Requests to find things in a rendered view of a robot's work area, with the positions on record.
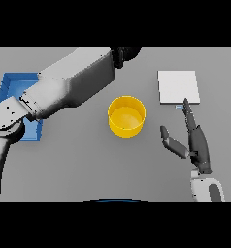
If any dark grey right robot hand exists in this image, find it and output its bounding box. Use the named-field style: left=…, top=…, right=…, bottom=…
left=159, top=97, right=214, bottom=175

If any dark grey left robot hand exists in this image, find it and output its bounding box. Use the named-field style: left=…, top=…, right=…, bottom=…
left=111, top=46, right=143, bottom=70

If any yellow bowl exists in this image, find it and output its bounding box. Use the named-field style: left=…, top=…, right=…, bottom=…
left=107, top=95, right=148, bottom=139

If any blue tray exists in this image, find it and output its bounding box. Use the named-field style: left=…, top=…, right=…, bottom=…
left=0, top=72, right=44, bottom=142

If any pale square measuring scale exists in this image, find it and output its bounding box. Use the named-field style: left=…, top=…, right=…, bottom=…
left=157, top=70, right=201, bottom=110

